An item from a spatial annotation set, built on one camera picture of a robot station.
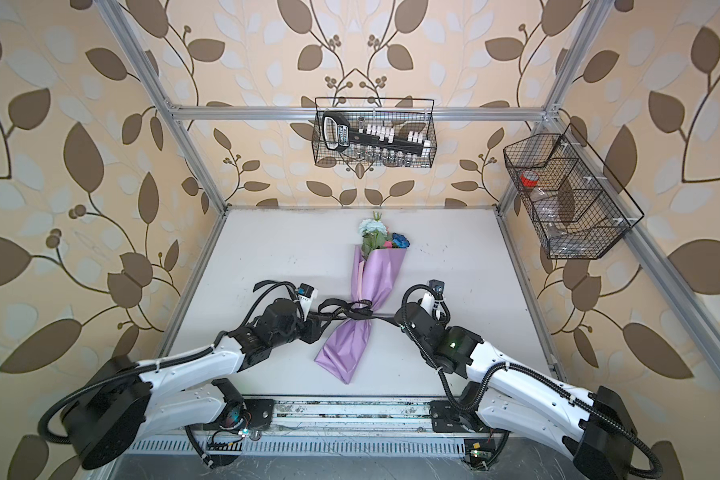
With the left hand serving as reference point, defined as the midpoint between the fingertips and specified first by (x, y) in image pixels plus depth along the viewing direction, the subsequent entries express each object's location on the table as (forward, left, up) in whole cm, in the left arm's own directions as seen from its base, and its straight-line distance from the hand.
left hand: (327, 316), depth 84 cm
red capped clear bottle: (+35, -59, +22) cm, 72 cm away
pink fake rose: (+29, -18, -3) cm, 34 cm away
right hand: (-1, -24, +6) cm, 25 cm away
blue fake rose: (+30, -22, -2) cm, 37 cm away
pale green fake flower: (+32, -12, 0) cm, 34 cm away
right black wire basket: (+18, -64, +28) cm, 72 cm away
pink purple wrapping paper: (-8, -6, -3) cm, 10 cm away
